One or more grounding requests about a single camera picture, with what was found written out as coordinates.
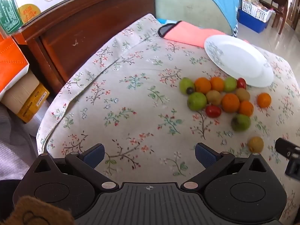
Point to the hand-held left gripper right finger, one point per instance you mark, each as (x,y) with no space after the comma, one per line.
(206,154)

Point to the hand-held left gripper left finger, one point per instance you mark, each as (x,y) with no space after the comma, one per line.
(95,154)

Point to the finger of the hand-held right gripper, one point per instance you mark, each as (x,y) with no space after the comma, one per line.
(287,148)
(293,167)

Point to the brown kiwi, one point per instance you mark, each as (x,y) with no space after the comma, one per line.
(243,94)
(256,144)
(213,97)

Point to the red cherry tomato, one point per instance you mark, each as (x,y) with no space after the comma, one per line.
(241,83)
(213,111)

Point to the green jujube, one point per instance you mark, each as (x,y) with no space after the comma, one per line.
(185,84)
(230,84)
(241,122)
(196,101)

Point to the white patterned plate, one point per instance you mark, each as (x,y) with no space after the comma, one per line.
(234,56)

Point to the yellow box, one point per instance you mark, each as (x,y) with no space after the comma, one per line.
(32,105)

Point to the brown fuzzy cloth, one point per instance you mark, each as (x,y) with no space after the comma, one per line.
(35,212)

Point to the grey checked cloth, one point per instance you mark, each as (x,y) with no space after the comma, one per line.
(11,145)

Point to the plain cardboard box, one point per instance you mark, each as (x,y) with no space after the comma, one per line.
(18,91)

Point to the pink towel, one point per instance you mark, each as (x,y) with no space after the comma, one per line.
(187,34)

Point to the wooden headboard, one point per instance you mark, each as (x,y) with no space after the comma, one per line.
(82,28)

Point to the orange bag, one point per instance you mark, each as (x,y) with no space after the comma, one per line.
(11,58)

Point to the blue plastic bin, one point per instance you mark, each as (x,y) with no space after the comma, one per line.
(253,23)

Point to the white plastic basket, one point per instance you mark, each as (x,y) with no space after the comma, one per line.
(255,10)

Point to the white printed carton box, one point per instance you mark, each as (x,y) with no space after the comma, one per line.
(30,4)

